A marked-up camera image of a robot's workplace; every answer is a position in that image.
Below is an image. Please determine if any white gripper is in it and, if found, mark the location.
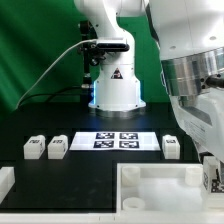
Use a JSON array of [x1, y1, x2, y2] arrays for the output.
[[170, 89, 224, 160]]

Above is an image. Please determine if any white square tabletop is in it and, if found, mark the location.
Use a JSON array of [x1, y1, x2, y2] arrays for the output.
[[115, 162, 224, 214]]

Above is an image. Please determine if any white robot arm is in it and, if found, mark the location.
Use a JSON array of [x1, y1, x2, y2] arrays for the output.
[[74, 0, 224, 163]]

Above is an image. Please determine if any white sheet with tags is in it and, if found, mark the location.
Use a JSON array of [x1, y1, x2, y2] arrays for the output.
[[70, 131, 160, 151]]

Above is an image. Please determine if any green backdrop curtain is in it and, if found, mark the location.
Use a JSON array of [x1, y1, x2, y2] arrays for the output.
[[0, 0, 168, 117]]

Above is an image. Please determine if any white obstacle fence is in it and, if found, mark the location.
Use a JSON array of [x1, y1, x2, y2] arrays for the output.
[[0, 166, 224, 224]]

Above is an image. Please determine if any black camera on mount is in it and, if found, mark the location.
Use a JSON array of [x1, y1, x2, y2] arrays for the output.
[[79, 20, 130, 66]]

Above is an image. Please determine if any black cable on table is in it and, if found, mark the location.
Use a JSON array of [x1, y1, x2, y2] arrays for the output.
[[16, 85, 93, 108]]

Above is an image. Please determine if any white camera cable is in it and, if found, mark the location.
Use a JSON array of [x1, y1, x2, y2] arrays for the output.
[[15, 38, 98, 110]]

